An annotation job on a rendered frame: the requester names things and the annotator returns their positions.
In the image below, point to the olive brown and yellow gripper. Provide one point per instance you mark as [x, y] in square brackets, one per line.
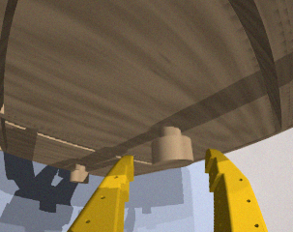
[235, 206]

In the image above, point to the brown wooden chest of drawers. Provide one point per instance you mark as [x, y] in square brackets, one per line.
[261, 21]

